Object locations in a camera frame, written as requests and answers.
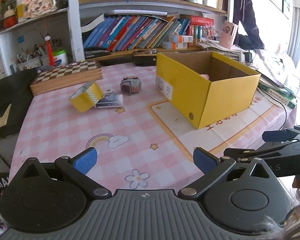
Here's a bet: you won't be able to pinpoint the yellow cardboard box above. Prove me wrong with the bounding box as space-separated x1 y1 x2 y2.
155 51 261 129

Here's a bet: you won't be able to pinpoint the green book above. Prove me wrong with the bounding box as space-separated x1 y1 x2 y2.
258 83 296 109

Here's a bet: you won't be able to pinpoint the orange white box lower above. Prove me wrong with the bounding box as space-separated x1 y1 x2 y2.
162 41 188 50

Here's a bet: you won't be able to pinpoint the pink checkered tablecloth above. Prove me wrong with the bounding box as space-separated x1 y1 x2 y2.
10 63 296 191

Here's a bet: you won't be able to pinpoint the white bookshelf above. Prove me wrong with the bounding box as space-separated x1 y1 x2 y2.
0 0 234 75

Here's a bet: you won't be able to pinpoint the row of colourful books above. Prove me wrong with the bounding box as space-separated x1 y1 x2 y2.
81 14 190 52

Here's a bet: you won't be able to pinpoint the grey toy camera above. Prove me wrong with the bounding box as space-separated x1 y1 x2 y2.
120 76 142 96

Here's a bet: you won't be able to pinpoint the stack of papers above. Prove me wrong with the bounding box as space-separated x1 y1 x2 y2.
195 39 246 62

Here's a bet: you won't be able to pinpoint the brown wooden pen holder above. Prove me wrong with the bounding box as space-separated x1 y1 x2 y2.
133 49 157 67

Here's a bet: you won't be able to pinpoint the pink plush toy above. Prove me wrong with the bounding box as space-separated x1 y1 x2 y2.
201 74 210 80

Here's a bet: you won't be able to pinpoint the black stapler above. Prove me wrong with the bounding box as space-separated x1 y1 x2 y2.
84 47 111 60

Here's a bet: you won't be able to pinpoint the orange white box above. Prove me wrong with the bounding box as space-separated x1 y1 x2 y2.
168 35 193 43
162 41 188 50

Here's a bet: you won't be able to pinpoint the person in purple trousers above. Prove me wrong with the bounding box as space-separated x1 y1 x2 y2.
233 0 264 49

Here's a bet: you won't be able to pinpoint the black electronic keyboard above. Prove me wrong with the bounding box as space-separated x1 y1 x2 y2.
0 69 37 139

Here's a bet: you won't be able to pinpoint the black cable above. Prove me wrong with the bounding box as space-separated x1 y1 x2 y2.
257 87 288 131

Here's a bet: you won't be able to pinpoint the red dictionary books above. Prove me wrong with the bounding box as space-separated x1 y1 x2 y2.
186 16 214 43

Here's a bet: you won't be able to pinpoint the orange white box upper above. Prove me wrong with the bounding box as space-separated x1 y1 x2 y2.
168 35 193 43

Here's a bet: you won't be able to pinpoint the navy spray bottle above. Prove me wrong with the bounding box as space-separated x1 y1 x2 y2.
96 94 124 108

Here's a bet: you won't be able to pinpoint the wooden chess board box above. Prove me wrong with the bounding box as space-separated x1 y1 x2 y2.
30 60 103 96

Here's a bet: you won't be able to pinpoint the yellow tape roll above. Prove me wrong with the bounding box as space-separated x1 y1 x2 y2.
69 81 103 113

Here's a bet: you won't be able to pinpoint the white green tub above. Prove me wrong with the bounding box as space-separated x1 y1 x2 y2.
52 49 68 67

